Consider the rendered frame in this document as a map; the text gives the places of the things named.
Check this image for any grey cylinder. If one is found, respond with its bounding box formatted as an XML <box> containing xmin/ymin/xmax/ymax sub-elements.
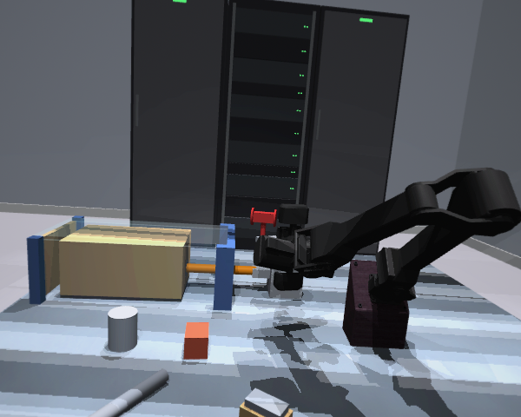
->
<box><xmin>108</xmin><ymin>306</ymin><xmax>138</xmax><ymax>353</ymax></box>

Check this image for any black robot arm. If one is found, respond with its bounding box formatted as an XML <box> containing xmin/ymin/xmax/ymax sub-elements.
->
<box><xmin>254</xmin><ymin>168</ymin><xmax>521</xmax><ymax>306</ymax></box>

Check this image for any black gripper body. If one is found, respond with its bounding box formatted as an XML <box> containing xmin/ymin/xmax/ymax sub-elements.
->
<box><xmin>274</xmin><ymin>204</ymin><xmax>309</xmax><ymax>291</ymax></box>

